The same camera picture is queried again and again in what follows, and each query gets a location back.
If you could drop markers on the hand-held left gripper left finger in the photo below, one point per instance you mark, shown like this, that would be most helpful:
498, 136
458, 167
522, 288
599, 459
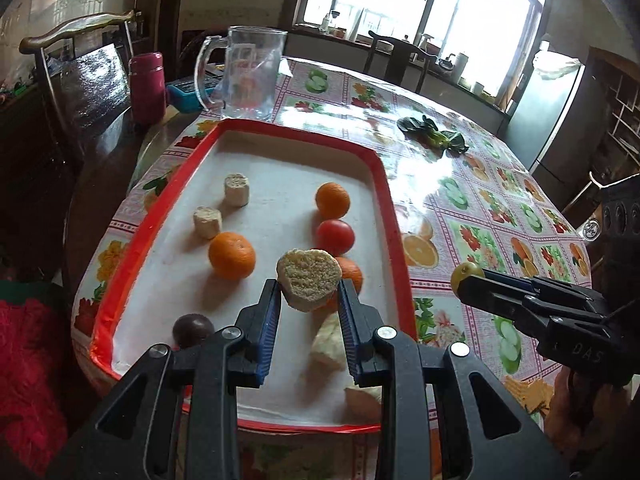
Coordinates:
267, 332

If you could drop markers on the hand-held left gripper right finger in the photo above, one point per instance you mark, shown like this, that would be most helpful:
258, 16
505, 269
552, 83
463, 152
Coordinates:
350, 332

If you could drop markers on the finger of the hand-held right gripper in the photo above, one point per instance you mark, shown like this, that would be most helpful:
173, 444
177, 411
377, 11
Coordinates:
505, 305
515, 282

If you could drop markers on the small green fruit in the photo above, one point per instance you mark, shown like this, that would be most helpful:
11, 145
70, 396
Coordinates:
462, 276

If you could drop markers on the large corn cob piece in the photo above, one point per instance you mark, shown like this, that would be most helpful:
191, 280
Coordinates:
307, 275

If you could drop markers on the large red tomato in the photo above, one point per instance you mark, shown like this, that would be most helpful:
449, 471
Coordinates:
335, 236

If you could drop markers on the red rimmed white tray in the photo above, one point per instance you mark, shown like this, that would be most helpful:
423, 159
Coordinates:
280, 180

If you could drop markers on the person's right hand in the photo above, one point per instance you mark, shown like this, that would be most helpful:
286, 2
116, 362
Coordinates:
565, 405

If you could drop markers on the white corn cob piece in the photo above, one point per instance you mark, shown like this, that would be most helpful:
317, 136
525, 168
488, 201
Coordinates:
207, 222
362, 402
327, 342
236, 191

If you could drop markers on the orange mandarin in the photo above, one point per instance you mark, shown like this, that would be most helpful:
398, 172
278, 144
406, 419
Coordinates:
352, 275
333, 200
232, 255

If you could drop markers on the dark purple passion fruit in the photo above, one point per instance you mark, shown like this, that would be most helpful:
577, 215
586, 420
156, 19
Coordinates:
192, 330

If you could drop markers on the floral plastic tablecloth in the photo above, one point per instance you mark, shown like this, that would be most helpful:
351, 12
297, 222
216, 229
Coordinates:
475, 170

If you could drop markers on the grey refrigerator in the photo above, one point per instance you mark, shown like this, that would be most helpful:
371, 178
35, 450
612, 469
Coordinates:
542, 120

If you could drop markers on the leafy green vegetable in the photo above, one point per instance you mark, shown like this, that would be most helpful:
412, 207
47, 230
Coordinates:
432, 132

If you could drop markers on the small cup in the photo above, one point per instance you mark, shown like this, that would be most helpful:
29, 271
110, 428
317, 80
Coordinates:
477, 88

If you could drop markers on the wooden lattice shelf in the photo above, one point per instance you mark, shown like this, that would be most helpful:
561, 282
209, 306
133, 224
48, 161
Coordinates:
617, 110

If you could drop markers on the white jug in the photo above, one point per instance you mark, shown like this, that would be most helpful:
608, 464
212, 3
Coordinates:
460, 67

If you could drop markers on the white plastic bag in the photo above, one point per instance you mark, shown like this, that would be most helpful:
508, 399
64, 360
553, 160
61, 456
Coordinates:
555, 60

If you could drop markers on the metal kettle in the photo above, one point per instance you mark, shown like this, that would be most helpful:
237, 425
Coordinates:
446, 62

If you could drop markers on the red fuzzy cloth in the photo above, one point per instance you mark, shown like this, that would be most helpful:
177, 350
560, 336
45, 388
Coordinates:
30, 370

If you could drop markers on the blue plastic box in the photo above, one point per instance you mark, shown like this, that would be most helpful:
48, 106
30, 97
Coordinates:
182, 96

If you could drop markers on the dark wooden chair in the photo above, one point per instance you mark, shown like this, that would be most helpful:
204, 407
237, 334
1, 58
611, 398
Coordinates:
395, 60

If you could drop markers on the clear glass pitcher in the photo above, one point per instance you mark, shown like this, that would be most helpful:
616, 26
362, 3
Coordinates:
250, 80

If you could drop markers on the spray bottle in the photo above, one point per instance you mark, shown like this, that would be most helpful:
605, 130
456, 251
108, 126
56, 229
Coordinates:
426, 44

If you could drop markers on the red thermos bottle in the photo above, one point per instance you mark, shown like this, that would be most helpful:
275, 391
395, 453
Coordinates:
147, 90

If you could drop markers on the dark round chair back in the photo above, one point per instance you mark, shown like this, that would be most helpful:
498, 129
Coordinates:
192, 47

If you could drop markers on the carved wooden chair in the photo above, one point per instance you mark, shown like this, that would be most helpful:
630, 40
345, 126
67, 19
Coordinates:
80, 90

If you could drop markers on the small white bottle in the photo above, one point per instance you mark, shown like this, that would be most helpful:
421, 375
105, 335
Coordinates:
327, 22

